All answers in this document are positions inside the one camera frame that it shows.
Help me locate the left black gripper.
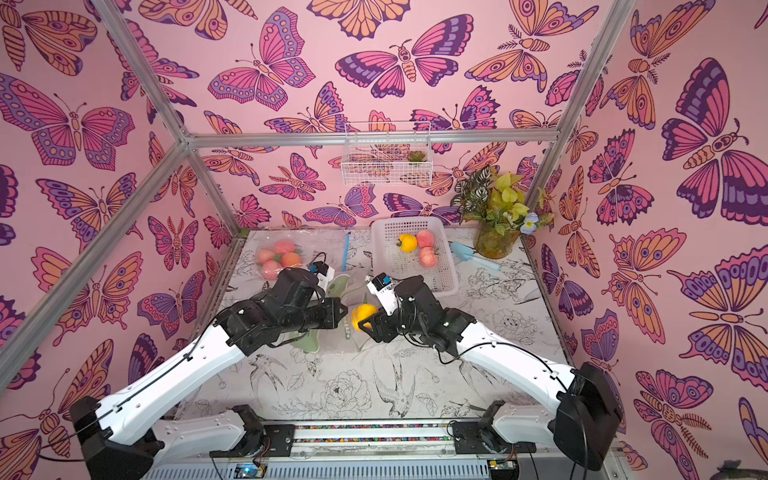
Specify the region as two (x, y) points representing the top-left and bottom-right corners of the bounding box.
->
(282, 297), (352, 337)

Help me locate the yellow peach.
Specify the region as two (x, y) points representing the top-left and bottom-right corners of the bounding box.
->
(349, 304), (378, 331)
(397, 234), (419, 253)

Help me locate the clear green-zipper zip-top bag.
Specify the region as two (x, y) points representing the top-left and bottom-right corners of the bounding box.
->
(293, 269), (369, 354)

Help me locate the pink peach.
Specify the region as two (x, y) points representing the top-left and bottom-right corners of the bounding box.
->
(261, 259), (283, 281)
(274, 240), (296, 255)
(256, 248), (276, 264)
(416, 230), (435, 248)

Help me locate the orange-red peach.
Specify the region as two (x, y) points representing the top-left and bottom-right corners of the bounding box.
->
(280, 252), (303, 268)

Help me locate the clear blue-zipper zip-top bag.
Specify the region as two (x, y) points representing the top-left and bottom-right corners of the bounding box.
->
(243, 230), (346, 281)

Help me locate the pink peach mid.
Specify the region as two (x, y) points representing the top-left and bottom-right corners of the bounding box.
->
(419, 247), (438, 269)

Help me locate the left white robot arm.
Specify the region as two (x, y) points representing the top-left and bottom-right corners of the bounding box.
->
(70, 262), (348, 479)

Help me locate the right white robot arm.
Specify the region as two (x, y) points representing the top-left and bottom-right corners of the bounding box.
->
(357, 274), (623, 471)

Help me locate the pink plastic basket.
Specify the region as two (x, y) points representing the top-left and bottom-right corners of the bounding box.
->
(371, 217), (459, 298)

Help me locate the light blue scoop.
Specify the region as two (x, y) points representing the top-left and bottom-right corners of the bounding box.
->
(449, 241), (501, 271)

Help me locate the potted artificial plant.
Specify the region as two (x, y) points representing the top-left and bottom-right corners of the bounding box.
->
(451, 165), (554, 260)

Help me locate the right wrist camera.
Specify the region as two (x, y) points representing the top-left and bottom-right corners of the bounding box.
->
(367, 273), (399, 316)

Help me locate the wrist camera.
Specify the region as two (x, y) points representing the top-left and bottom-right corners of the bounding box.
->
(309, 260), (335, 293)
(367, 273), (399, 316)

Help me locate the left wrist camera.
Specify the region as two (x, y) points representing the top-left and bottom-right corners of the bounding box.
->
(309, 260), (335, 293)

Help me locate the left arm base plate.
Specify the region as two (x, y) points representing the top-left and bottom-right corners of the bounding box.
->
(238, 423), (296, 458)

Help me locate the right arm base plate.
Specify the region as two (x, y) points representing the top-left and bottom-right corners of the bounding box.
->
(446, 420), (537, 455)

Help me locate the white wire wall basket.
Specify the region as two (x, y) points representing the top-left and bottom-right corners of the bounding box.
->
(338, 120), (434, 188)

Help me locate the aluminium frame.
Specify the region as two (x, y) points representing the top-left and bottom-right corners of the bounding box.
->
(0, 0), (637, 391)

